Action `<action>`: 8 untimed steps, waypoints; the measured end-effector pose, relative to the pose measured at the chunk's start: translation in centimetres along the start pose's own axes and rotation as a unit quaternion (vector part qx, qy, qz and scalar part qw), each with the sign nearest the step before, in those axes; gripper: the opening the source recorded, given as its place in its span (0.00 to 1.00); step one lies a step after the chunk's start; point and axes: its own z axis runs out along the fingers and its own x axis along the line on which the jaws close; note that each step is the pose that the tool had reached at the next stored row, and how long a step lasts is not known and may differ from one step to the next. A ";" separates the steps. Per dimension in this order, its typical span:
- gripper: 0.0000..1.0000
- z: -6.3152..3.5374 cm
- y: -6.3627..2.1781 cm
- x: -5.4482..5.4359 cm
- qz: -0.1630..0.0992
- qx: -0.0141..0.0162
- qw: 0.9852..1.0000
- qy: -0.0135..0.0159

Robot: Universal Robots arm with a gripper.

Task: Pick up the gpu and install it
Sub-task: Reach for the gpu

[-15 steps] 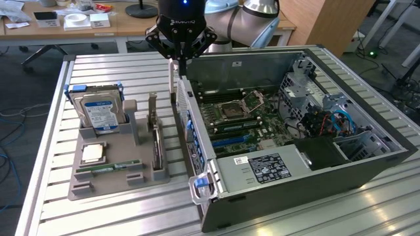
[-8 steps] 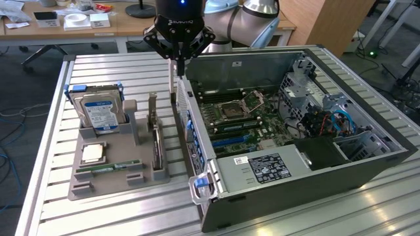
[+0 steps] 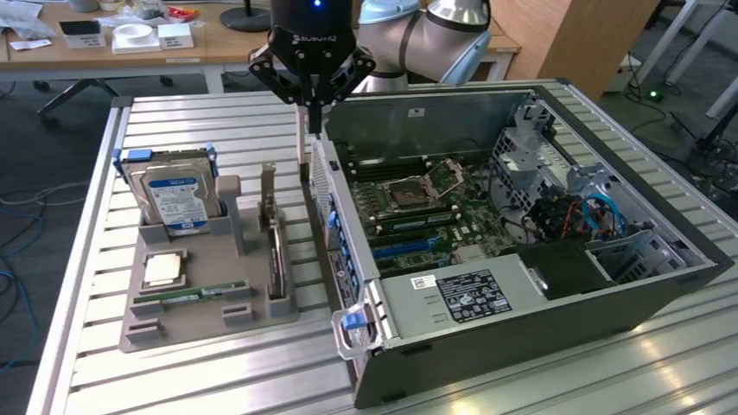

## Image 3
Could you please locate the silver chipset heat sink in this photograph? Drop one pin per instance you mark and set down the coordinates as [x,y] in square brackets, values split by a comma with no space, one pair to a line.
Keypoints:
[472,255]

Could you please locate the clear plastic bag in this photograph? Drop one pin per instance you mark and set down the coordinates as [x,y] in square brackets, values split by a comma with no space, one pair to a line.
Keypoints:
[23,21]

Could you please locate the white tape roll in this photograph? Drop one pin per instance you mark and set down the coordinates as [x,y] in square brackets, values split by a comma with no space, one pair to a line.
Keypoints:
[134,32]

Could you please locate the black chair base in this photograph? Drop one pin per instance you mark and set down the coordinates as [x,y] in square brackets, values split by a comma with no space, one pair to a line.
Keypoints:
[63,98]

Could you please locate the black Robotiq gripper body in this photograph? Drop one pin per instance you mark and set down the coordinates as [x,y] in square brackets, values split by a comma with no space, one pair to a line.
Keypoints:
[314,39]

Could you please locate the hard disk with blue carrier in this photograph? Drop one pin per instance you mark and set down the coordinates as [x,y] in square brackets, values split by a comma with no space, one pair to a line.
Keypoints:
[172,203]

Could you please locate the grey power supply unit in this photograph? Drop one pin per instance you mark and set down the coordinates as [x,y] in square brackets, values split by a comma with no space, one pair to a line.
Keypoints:
[415,311]

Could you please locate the white box with black insert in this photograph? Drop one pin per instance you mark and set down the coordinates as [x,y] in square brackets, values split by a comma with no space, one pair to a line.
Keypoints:
[81,34]

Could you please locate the CPU socket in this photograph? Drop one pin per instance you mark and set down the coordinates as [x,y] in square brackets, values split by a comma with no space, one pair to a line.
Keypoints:
[410,192]

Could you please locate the white box holding tape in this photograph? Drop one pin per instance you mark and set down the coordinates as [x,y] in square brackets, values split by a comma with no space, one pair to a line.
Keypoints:
[135,47]

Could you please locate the plain white box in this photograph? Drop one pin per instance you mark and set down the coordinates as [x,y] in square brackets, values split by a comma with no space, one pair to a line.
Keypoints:
[175,36]

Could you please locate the black tripod stand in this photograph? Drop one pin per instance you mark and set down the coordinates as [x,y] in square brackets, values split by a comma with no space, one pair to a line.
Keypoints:
[714,129]

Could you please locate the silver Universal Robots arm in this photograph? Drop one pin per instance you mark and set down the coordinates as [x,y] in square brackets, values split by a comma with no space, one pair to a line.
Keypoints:
[438,17]

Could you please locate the NVIDIA graphics card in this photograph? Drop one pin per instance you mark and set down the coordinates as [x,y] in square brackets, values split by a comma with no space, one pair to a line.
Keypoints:
[278,255]

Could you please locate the blue expansion slot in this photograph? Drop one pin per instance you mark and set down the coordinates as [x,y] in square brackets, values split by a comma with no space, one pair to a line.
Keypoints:
[403,249]

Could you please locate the red packet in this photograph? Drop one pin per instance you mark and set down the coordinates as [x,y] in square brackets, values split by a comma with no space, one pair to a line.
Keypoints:
[180,14]

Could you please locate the silver CPU chip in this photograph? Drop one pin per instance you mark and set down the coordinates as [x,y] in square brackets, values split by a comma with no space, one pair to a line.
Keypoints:
[164,270]

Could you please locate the black open PC case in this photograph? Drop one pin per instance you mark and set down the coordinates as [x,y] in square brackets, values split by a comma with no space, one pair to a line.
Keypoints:
[519,359]

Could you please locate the wooden cabinet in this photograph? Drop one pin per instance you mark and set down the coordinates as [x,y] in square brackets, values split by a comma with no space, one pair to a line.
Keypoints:
[577,43]

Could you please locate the green RAM stick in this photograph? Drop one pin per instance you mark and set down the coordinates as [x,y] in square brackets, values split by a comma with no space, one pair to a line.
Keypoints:
[415,221]
[190,292]

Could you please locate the grey plastic parts rack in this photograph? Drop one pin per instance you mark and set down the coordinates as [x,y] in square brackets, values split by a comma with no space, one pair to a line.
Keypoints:
[214,268]

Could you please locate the white table frame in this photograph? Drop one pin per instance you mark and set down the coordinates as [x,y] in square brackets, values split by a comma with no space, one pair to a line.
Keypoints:
[673,39]

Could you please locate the metal socket cover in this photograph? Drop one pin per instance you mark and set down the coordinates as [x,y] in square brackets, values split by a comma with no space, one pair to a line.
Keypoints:
[444,175]

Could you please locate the black lamp base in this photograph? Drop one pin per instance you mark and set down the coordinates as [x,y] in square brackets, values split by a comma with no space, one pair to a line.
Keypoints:
[244,21]

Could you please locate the wooden office desk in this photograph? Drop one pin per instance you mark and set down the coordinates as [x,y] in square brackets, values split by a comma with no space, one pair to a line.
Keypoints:
[231,47]
[57,58]

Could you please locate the perforated metal disk bay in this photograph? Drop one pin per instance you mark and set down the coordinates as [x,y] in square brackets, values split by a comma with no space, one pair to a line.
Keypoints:
[519,173]

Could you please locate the green Dell motherboard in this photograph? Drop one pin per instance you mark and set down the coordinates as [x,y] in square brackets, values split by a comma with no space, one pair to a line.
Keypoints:
[478,220]

